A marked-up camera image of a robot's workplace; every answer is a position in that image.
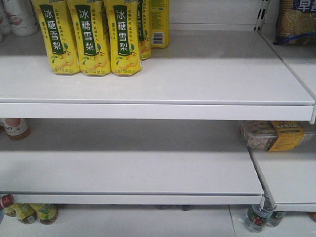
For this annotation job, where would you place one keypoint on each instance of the red coca cola bottle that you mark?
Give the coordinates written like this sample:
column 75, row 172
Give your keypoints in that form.
column 6, row 201

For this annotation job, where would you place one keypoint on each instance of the light blue plastic basket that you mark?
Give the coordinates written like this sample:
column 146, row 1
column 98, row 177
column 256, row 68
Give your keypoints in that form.
column 1, row 215

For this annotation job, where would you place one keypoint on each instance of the white metal shelf unit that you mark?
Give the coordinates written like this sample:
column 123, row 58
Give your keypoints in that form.
column 166, row 135

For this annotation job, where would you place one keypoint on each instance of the yellow pear drink bottle right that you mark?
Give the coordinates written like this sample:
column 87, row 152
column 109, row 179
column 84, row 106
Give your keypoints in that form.
column 126, row 58

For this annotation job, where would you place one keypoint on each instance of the yellow pear drink bottle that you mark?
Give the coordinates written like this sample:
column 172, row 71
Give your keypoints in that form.
column 90, row 25
column 126, row 58
column 59, row 37

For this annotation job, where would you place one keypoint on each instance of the yellow pear bottle barcode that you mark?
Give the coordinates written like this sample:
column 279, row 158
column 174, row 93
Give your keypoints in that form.
column 159, row 13

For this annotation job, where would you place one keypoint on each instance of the yellow pear bottle back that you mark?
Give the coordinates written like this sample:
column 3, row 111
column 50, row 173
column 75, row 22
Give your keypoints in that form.
column 144, row 28

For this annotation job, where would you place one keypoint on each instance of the clear box of biscuits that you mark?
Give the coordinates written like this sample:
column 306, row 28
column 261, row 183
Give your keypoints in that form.
column 274, row 136

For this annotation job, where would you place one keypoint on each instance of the yellow pear drink bottle middle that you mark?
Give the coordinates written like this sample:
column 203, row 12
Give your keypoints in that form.
column 90, row 25

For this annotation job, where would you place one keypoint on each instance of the yellow pear drink bottle left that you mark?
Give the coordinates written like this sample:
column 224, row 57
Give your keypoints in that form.
column 59, row 37

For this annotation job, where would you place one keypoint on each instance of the clear water bottle floor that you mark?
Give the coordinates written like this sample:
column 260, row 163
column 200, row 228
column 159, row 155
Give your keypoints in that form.
column 257, row 217

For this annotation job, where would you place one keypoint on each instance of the orange C100 bottle right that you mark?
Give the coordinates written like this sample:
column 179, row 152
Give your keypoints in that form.
column 16, row 128

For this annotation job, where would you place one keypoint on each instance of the yellow lemon tea bottle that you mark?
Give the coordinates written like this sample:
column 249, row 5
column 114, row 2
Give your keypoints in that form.
column 46, row 213
column 25, row 213

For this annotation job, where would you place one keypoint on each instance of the blue cracker bag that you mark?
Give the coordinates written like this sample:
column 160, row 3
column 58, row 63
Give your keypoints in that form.
column 296, row 22

